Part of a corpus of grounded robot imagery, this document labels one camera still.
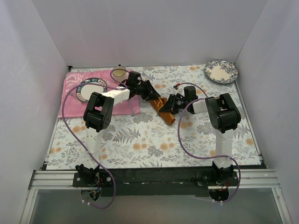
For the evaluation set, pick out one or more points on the aluminium frame rail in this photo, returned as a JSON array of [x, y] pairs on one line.
[[48, 180]]

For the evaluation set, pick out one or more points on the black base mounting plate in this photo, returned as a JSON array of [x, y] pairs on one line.
[[193, 181]]

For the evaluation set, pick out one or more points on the floral tablecloth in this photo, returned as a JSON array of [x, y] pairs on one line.
[[145, 140]]

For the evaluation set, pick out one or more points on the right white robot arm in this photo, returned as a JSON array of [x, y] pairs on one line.
[[224, 118]]

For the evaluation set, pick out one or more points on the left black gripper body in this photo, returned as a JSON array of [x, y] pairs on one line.
[[146, 89]]

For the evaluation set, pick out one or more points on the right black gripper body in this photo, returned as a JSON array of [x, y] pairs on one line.
[[173, 104]]

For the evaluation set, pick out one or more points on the brown satin napkin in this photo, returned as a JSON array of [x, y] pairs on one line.
[[166, 116]]

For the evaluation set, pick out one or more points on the green rimmed white plate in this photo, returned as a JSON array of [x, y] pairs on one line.
[[93, 84]]

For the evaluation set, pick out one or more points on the cream enamel mug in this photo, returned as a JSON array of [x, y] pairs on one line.
[[119, 73]]

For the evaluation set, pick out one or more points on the pink floral placemat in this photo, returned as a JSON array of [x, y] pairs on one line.
[[73, 107]]

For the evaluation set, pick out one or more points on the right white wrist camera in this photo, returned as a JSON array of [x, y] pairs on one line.
[[179, 89]]

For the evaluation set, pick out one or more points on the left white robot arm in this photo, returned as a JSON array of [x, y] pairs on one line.
[[98, 114]]

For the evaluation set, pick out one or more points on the blue floral plate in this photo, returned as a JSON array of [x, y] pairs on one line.
[[221, 71]]

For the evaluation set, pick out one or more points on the metal spoon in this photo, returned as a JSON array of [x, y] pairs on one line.
[[131, 108]]

